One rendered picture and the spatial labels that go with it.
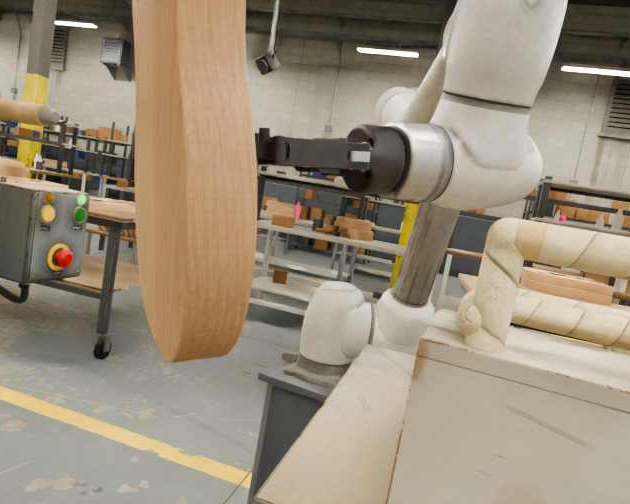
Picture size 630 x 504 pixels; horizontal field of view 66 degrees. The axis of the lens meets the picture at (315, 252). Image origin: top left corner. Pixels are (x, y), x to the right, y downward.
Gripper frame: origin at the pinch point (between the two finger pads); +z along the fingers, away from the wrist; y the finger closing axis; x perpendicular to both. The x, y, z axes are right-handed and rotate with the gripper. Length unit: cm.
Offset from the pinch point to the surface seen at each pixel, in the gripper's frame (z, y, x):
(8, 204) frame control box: 25, 70, -11
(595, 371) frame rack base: -26.8, -23.0, -16.4
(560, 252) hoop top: -22.9, -21.4, -6.8
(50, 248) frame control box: 17, 70, -21
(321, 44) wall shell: -517, 1078, 308
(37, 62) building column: 87, 1042, 176
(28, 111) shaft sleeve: 17.5, 38.4, 5.0
